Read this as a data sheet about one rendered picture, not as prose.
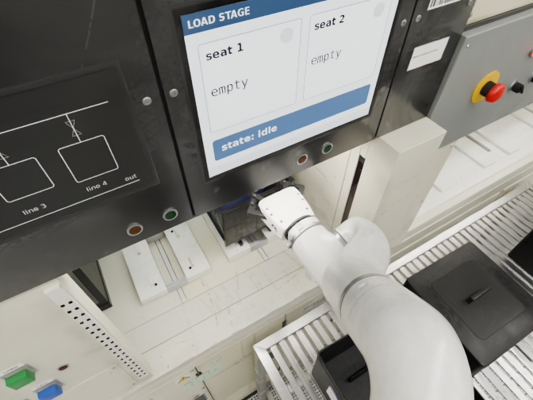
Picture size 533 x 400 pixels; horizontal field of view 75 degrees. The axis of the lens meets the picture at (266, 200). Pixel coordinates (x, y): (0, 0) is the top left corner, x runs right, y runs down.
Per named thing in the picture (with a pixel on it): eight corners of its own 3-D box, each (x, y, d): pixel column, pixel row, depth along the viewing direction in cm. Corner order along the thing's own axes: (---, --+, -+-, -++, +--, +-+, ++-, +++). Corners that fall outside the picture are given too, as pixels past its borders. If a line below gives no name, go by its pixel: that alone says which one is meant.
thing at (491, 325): (467, 381, 96) (490, 368, 86) (393, 293, 112) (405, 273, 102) (535, 328, 105) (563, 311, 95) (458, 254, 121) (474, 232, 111)
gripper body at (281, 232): (281, 251, 76) (256, 216, 82) (320, 231, 79) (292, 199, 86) (283, 232, 70) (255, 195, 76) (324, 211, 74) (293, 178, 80)
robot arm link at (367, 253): (426, 226, 44) (351, 205, 74) (326, 305, 43) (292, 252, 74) (466, 281, 44) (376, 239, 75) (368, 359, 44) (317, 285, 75)
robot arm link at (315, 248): (323, 216, 70) (287, 244, 70) (367, 266, 63) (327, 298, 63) (331, 231, 77) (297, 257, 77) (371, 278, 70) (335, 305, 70)
